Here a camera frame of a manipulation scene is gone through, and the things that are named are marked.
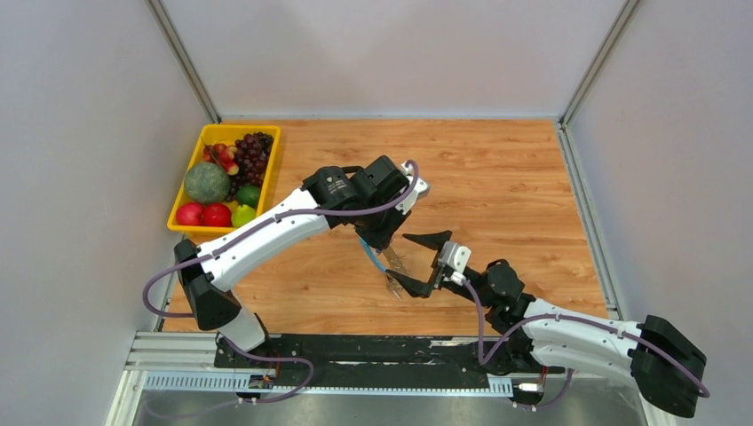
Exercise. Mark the small red fruits cluster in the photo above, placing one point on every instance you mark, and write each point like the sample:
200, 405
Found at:
222, 155

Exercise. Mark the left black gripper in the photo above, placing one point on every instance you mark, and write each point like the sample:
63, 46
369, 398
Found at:
382, 240

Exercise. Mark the aluminium frame rail front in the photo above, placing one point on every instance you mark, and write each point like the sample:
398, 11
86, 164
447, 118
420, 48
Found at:
176, 347

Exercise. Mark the red apple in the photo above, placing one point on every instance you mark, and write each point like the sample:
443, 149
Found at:
217, 215
189, 214

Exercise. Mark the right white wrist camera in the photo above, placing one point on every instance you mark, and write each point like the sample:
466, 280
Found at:
451, 264

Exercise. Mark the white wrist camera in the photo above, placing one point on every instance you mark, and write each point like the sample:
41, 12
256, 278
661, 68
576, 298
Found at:
417, 188
451, 264

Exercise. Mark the yellow plastic fruit tray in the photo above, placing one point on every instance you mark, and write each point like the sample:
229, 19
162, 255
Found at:
228, 134

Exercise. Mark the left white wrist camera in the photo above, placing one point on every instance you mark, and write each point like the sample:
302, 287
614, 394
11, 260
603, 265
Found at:
417, 188

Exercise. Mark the green melon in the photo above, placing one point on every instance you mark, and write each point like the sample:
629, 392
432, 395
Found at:
206, 183

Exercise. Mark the silver crescent key organizer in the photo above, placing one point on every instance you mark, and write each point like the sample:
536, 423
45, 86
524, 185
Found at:
384, 260

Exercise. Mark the red apple right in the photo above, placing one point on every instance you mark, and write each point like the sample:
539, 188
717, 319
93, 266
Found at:
217, 215

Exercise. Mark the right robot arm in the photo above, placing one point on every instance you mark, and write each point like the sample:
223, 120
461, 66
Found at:
651, 356

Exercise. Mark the dark purple grape bunch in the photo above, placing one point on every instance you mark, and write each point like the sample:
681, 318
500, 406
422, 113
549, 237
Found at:
251, 156

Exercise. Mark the green lime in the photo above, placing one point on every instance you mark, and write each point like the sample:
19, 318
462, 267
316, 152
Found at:
248, 195

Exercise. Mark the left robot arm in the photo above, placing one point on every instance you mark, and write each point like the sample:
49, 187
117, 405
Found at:
375, 200

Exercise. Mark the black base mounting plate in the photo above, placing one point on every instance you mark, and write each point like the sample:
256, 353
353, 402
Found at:
376, 361

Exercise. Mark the red apple left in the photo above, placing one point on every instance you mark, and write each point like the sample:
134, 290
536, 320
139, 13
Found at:
189, 214

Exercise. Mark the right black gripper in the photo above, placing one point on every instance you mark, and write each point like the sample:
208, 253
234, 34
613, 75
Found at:
420, 288

